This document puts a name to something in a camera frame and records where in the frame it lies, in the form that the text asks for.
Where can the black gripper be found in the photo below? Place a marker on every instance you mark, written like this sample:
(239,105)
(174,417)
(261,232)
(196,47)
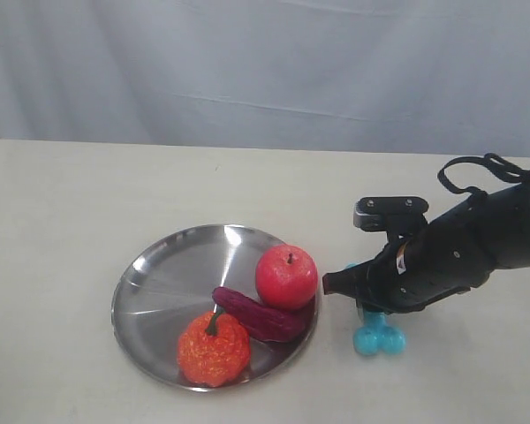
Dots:
(409,274)

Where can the turquoise toy bone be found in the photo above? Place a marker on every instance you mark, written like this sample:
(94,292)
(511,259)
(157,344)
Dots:
(376,335)

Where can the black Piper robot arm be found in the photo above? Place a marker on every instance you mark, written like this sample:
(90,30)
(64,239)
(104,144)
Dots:
(502,223)

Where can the red apple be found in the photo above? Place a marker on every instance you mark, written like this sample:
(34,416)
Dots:
(286,277)

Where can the purple toy sweet potato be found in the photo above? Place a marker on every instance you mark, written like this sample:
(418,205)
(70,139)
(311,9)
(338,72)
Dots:
(263,323)

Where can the orange toy pumpkin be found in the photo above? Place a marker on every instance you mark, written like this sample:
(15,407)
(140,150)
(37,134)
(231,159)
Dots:
(213,350)

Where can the round stainless steel plate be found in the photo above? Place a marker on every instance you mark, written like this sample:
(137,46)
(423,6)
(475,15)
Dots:
(169,285)

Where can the white backdrop cloth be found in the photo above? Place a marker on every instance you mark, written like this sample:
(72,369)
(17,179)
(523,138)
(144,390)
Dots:
(449,77)

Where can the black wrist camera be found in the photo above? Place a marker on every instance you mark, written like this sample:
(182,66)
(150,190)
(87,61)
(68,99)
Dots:
(397,216)

